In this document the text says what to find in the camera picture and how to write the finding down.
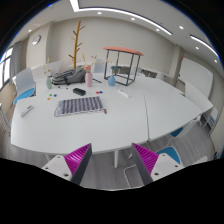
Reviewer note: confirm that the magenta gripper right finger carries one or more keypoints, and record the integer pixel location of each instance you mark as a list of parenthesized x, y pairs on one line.
[(153, 166)]

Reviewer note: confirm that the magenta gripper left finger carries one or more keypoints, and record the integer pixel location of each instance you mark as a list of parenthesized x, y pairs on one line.
[(72, 166)]

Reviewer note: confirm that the striped grey towel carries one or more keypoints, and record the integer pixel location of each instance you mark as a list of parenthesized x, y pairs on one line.
[(79, 105)]

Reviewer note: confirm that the white chair blue seat right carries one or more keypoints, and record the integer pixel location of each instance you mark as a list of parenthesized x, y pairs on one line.
[(170, 150)]

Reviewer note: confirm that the white chair blue seat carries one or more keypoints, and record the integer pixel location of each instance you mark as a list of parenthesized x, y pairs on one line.
[(170, 150), (25, 85)]

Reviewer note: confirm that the white table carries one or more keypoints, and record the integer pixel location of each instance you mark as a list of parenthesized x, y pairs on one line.
[(153, 110)]

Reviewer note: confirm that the black eraser box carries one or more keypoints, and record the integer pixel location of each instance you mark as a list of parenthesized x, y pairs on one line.
[(79, 91)]

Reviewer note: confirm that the white remote marker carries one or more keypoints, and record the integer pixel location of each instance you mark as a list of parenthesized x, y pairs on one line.
[(29, 108)]

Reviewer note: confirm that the small coloured magnets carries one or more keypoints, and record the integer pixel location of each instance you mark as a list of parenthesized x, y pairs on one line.
[(51, 96)]

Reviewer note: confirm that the pink vase with flowers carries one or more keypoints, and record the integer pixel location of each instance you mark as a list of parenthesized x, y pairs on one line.
[(88, 68)]

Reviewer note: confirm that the green vase with flowers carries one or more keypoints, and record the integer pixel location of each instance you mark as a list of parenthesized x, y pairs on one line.
[(47, 73)]

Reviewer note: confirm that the grey backpack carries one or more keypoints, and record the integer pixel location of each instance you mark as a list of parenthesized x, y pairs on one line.
[(76, 75)]

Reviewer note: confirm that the blue vase with flowers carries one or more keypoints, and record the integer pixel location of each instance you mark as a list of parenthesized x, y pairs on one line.
[(110, 72)]

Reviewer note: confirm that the white chair blue seat left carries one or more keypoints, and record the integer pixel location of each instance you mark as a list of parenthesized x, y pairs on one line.
[(25, 85)]

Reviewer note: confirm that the wooden coat tree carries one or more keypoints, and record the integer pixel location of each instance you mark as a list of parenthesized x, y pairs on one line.
[(77, 44)]

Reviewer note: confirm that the whiteboard on right wall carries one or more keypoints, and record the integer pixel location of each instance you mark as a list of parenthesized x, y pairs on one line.
[(197, 75)]

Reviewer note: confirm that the black frame orange top stand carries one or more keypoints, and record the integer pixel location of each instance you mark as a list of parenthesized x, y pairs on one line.
[(124, 74)]

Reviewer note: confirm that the round wall clock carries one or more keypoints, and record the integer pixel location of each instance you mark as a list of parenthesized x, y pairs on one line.
[(36, 40)]

